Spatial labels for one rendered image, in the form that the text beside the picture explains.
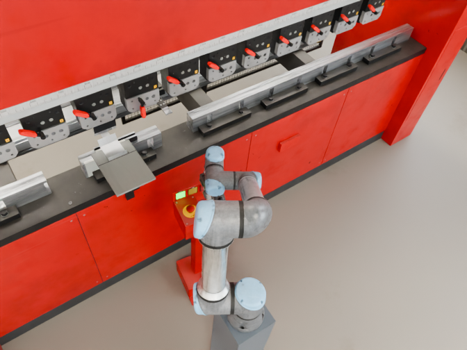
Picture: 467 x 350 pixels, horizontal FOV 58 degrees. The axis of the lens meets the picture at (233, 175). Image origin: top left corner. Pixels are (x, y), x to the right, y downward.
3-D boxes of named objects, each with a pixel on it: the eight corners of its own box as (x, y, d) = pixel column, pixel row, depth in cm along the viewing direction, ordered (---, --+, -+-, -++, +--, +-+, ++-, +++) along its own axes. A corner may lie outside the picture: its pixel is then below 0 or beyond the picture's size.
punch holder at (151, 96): (128, 114, 180) (123, 83, 167) (119, 102, 184) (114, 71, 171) (160, 102, 186) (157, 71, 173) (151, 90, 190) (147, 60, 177)
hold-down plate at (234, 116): (203, 137, 215) (203, 133, 213) (197, 130, 218) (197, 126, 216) (251, 116, 227) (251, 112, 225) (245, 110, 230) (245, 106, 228)
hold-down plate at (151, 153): (98, 183, 193) (96, 179, 191) (93, 176, 196) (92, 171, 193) (156, 157, 205) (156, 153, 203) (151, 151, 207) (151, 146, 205)
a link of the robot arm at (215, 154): (205, 160, 165) (205, 143, 170) (203, 176, 174) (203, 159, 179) (225, 161, 166) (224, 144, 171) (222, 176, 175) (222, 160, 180)
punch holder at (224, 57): (208, 83, 196) (209, 53, 183) (199, 73, 200) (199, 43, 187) (235, 73, 202) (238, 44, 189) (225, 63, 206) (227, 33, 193)
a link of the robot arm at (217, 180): (234, 187, 161) (233, 163, 167) (204, 187, 161) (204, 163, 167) (233, 198, 168) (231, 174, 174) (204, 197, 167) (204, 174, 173)
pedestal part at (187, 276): (192, 305, 251) (192, 297, 241) (176, 269, 264) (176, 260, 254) (222, 292, 257) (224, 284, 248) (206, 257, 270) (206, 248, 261)
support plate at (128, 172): (117, 197, 175) (117, 196, 175) (91, 155, 188) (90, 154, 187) (156, 179, 183) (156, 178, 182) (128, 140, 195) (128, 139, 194)
